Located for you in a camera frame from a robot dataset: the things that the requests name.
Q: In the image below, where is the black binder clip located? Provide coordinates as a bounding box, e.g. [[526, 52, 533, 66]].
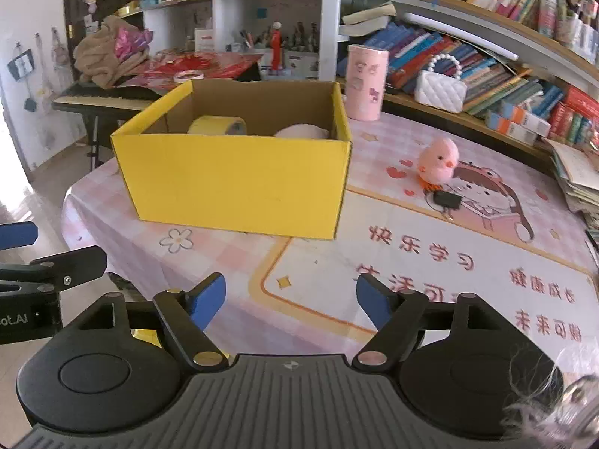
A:
[[432, 190, 462, 221]]

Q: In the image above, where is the pink chick toy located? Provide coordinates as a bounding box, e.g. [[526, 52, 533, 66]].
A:
[[417, 138, 459, 192]]

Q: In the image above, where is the pink cartoon tablecloth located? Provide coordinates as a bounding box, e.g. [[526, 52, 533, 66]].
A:
[[63, 114, 598, 376]]

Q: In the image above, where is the black electric piano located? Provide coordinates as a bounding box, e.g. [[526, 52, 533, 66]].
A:
[[52, 82, 170, 119]]

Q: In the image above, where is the yellow cardboard box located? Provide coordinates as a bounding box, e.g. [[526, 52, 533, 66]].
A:
[[111, 79, 352, 240]]

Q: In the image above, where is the beige crumpled cloth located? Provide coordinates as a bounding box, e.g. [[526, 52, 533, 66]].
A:
[[73, 15, 149, 89]]

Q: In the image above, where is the yellow tape roll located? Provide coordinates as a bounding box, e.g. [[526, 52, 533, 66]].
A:
[[187, 114, 247, 136]]

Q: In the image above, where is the pink plush ball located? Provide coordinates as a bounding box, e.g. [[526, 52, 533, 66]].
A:
[[274, 124, 330, 140]]

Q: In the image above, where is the pink foil wrapper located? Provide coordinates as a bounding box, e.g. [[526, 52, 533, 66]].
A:
[[115, 27, 153, 62]]

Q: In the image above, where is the white tape roll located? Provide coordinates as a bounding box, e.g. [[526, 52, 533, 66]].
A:
[[174, 70, 204, 84]]

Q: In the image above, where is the orange white box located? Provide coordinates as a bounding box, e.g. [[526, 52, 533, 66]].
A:
[[485, 100, 551, 146]]

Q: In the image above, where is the stack of papers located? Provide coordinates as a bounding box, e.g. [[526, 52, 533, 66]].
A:
[[546, 140, 598, 248]]

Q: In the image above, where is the white quilted handbag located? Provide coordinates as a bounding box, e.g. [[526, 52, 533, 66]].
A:
[[414, 54, 468, 114]]

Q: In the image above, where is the pink cylinder canister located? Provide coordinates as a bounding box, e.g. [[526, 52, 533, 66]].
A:
[[344, 45, 389, 122]]

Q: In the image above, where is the white pen holder box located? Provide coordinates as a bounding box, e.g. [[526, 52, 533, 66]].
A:
[[283, 50, 319, 78]]

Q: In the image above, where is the red figure pen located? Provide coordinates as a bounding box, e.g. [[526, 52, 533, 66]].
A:
[[270, 21, 283, 75]]

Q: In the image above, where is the white bookshelf unit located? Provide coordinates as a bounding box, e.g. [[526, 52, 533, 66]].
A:
[[116, 0, 599, 161]]

